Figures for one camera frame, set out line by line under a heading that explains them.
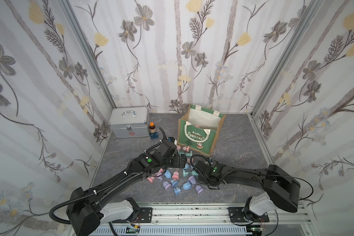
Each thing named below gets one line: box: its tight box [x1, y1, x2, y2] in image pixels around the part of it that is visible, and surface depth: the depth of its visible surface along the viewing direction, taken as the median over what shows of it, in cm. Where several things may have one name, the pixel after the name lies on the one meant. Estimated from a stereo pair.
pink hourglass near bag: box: [176, 145, 190, 152], surface depth 100 cm
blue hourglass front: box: [173, 180, 192, 196], surface depth 83 cm
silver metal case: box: [108, 106, 150, 139], surface depth 100 cm
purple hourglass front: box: [187, 175, 205, 195], surface depth 85 cm
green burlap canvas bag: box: [177, 104, 227, 157], surface depth 95 cm
